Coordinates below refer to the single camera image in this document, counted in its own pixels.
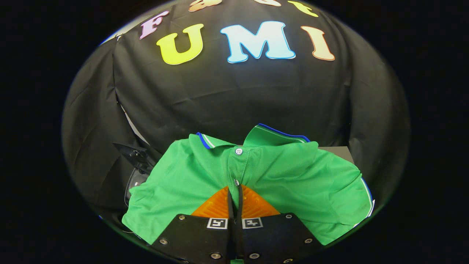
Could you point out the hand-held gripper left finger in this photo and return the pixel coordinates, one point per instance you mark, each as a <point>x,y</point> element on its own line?
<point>230,205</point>

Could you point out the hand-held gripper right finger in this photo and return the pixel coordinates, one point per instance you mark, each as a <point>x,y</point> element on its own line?
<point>240,205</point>

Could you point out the green polo shirt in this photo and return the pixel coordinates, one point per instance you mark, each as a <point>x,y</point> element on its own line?
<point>300,183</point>

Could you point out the dark glass washing machine lid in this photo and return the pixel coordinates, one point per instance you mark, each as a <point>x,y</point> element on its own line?
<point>135,156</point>

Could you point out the black backdrop cloth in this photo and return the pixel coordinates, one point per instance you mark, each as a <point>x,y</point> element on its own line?
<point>238,95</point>

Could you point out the beige cabinet with dark top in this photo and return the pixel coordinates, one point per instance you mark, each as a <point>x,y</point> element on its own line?
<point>339,153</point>

